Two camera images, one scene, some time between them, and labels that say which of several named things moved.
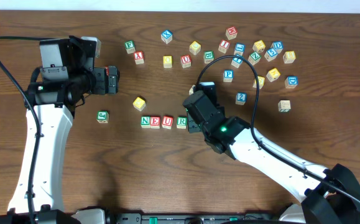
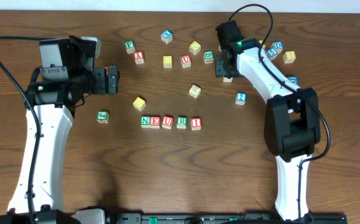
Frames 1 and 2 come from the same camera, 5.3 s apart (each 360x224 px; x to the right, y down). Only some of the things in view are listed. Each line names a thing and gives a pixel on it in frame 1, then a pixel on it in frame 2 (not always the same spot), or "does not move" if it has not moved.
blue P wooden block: (228, 76) does not move
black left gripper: (112, 79) does not move
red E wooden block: (155, 122) does not move
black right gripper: (193, 123) to (222, 70)
